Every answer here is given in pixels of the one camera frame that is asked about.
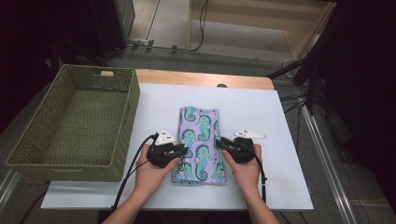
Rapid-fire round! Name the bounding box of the black floor cable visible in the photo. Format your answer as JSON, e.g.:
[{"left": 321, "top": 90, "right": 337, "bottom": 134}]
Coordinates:
[{"left": 104, "top": 43, "right": 191, "bottom": 61}]

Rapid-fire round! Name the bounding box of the metal rail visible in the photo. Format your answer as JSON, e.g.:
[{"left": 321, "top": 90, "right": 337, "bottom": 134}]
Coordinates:
[
  {"left": 0, "top": 169, "right": 22, "bottom": 213},
  {"left": 300, "top": 105, "right": 358, "bottom": 224}
]

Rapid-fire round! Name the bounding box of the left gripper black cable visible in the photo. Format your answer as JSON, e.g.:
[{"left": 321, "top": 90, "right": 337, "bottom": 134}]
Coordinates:
[{"left": 111, "top": 133, "right": 160, "bottom": 210}]

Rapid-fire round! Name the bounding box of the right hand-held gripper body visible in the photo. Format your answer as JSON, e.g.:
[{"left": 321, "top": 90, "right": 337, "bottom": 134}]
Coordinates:
[{"left": 224, "top": 129, "right": 267, "bottom": 164}]

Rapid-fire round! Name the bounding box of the person's right hand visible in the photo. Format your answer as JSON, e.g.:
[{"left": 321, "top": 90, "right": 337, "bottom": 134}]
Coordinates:
[{"left": 221, "top": 143, "right": 263, "bottom": 200}]

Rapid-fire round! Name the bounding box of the green woven basket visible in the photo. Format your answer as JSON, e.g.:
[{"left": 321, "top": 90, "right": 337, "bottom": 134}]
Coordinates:
[{"left": 5, "top": 63, "right": 141, "bottom": 183}]

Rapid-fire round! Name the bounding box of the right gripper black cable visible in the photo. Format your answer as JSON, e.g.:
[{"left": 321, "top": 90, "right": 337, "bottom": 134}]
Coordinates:
[{"left": 253, "top": 153, "right": 269, "bottom": 203}]

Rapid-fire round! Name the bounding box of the black hanging cable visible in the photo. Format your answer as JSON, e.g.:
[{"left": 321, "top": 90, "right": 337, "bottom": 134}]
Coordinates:
[{"left": 186, "top": 0, "right": 209, "bottom": 53}]

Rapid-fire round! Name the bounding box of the person's left hand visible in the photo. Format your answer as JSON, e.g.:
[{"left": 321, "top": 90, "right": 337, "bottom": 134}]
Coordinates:
[{"left": 134, "top": 143, "right": 181, "bottom": 194}]

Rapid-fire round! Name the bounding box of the dark curtain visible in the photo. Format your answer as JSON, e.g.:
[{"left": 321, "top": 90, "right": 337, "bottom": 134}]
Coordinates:
[
  {"left": 0, "top": 0, "right": 94, "bottom": 134},
  {"left": 323, "top": 0, "right": 396, "bottom": 203}
]

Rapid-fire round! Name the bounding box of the seahorse print baby swimsuit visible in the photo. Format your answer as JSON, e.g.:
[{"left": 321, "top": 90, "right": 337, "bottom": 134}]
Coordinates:
[{"left": 171, "top": 105, "right": 227, "bottom": 185}]

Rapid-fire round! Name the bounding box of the dark cabinet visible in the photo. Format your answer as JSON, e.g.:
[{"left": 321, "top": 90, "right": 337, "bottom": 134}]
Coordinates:
[{"left": 90, "top": 0, "right": 136, "bottom": 59}]

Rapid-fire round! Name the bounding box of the black tripod stand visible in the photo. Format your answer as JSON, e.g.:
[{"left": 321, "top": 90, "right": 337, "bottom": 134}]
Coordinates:
[{"left": 265, "top": 46, "right": 331, "bottom": 116}]

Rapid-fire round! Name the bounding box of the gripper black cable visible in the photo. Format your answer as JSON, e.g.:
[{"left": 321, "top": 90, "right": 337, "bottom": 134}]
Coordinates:
[
  {"left": 111, "top": 133, "right": 160, "bottom": 210},
  {"left": 253, "top": 153, "right": 269, "bottom": 203}
]

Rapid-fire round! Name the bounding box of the black cable bundle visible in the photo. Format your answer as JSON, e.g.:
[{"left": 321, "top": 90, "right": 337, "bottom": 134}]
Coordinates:
[{"left": 279, "top": 92, "right": 309, "bottom": 150}]

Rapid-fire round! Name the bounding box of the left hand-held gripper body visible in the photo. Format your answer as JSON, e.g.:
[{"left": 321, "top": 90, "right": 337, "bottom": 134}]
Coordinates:
[{"left": 147, "top": 128, "right": 180, "bottom": 169}]

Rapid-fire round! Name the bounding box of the white table mat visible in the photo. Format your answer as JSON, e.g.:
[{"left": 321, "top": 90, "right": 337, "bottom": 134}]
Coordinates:
[{"left": 40, "top": 82, "right": 315, "bottom": 211}]

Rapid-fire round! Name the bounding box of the light wooden shelf unit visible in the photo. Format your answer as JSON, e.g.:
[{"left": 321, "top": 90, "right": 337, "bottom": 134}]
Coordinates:
[{"left": 186, "top": 0, "right": 339, "bottom": 60}]

